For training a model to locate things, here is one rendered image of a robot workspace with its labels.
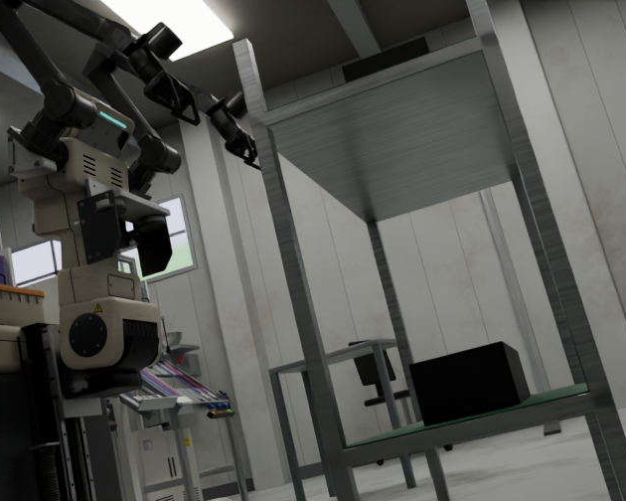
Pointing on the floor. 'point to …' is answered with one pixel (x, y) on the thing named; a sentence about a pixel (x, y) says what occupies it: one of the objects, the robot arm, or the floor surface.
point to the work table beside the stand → (316, 411)
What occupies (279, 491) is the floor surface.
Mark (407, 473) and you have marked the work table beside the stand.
